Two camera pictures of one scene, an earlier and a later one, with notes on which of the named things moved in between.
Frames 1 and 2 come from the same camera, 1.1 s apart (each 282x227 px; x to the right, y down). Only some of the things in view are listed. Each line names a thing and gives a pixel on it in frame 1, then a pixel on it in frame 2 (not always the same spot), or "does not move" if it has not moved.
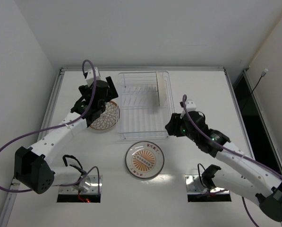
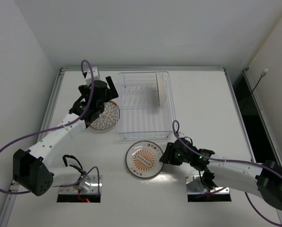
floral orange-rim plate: (161, 80) does not move
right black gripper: (173, 126) → (167, 154)
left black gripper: (105, 95) does not move
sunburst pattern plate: (144, 160) does not move
